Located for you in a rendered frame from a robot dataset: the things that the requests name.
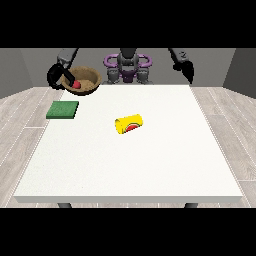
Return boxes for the brown wooden bowl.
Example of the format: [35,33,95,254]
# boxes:
[60,65,103,97]

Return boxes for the green square pad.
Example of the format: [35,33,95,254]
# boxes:
[45,100,80,120]

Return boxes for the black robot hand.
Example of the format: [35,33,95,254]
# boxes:
[46,62,76,91]
[172,60,195,85]

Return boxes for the grey robot trunk purple rings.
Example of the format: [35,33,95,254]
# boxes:
[102,48,154,85]

